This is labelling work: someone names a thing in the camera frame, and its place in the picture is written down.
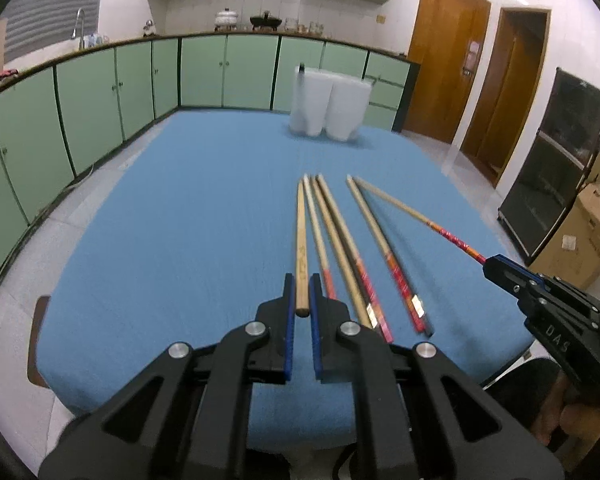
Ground plain light wooden chopstick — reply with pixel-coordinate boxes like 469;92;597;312
294;181;310;318

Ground green lower kitchen cabinets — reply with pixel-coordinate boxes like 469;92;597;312
0;32;419;273

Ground person's right hand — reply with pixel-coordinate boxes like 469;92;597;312
531;372;600;470

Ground cardboard box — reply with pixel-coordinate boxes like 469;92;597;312
529;183;600;289

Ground plain tan wooden chopstick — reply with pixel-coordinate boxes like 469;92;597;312
310;177;373;328

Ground wooden chopstick red patterned end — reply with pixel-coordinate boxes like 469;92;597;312
302;174;337;299

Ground black glass cabinet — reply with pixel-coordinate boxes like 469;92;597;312
498;68;600;263

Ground black chopstick silver band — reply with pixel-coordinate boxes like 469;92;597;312
313;174;391;341

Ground blue table cloth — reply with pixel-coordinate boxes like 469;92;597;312
36;110;533;450

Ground white utensil holder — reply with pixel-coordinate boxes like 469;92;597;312
289;64;373;143

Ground brown wooden door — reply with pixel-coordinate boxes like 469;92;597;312
403;0;491;143

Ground glass jars on counter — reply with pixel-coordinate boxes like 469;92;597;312
284;18;324;37

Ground black wok on stove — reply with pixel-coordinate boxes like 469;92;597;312
249;11;283;32

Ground small kettle on counter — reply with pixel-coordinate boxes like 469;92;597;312
143;20;156;37

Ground white cooking pot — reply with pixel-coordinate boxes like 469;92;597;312
214;8;238;32

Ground chrome sink faucet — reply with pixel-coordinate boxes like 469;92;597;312
71;8;85;51

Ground open wooden doorway frame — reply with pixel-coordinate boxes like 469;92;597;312
460;8;550;185

